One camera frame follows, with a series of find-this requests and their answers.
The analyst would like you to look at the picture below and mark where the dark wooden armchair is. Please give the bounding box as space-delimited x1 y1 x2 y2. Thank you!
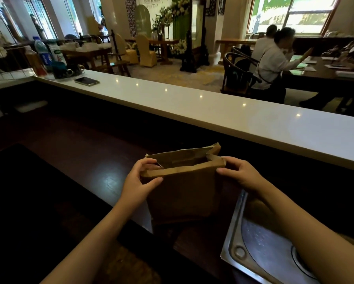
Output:
220 47 264 97

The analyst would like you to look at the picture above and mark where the brown paper bag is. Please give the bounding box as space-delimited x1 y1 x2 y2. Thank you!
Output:
140 142 227 226

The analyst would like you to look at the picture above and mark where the blue label water bottle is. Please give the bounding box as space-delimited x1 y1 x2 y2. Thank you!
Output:
33 36 54 73

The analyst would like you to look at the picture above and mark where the smartphone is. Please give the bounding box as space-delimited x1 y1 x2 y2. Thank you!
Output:
74 77 100 87

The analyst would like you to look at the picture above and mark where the yellow covered chair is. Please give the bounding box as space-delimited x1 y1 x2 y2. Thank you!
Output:
114 33 139 65
135 34 158 68

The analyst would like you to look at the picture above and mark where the brown wooden table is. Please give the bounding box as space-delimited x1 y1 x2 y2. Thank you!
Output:
125 38 180 65

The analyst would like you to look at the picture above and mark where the person's left hand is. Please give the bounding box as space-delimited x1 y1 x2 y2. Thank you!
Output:
121 157 164 205

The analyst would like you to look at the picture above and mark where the wooden side table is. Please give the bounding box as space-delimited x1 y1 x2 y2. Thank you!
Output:
60 47 131 78

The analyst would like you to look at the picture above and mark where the person's right forearm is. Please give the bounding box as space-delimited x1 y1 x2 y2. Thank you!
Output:
252 180 354 284

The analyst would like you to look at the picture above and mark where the dark wooden dining table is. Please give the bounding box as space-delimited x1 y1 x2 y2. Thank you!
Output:
282 55 354 116

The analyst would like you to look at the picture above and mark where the black cup with handle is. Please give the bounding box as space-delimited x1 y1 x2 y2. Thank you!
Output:
69 63 85 77

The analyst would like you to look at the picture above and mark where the orange drink bottle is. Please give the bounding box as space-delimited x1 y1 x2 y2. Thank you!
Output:
24 46 48 77

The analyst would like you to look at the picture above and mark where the person's left forearm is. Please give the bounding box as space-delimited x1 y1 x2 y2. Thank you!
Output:
40 196 149 284

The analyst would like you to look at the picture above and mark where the wire rack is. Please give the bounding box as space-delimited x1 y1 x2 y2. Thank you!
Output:
0 47 36 81

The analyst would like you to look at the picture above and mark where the stainless steel sink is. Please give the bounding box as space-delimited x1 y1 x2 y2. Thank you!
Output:
220 189 354 284

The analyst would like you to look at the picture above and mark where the person's right hand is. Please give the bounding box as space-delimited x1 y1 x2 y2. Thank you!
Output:
216 156 273 199

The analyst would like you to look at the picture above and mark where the dark framed standing screen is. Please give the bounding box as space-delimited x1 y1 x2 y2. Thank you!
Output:
179 0 210 74

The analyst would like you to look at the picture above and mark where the flower arrangement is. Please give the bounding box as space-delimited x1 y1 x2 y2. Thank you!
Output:
152 0 193 56

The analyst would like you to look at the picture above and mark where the dark teal cup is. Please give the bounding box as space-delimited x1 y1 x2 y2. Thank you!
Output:
51 61 74 80

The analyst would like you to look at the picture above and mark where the white green carton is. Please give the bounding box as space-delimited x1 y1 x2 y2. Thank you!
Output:
48 42 67 67

